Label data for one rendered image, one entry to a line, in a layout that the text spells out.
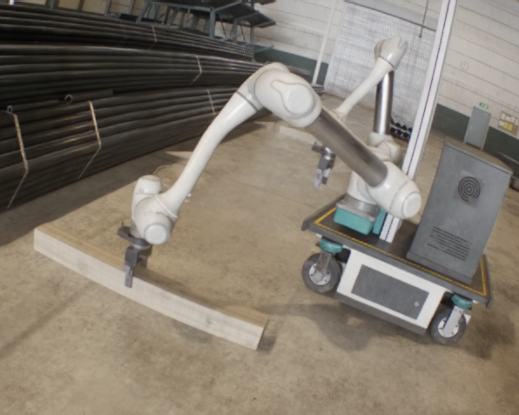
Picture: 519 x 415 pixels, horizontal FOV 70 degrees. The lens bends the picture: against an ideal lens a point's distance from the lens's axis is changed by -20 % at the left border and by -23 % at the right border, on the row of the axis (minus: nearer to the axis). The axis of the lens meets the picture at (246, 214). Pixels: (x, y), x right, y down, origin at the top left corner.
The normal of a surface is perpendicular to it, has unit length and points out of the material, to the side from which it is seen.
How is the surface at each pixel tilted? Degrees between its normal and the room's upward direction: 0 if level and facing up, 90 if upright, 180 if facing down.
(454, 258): 90
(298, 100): 88
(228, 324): 90
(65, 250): 90
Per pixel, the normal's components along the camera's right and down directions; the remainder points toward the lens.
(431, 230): -0.45, 0.21
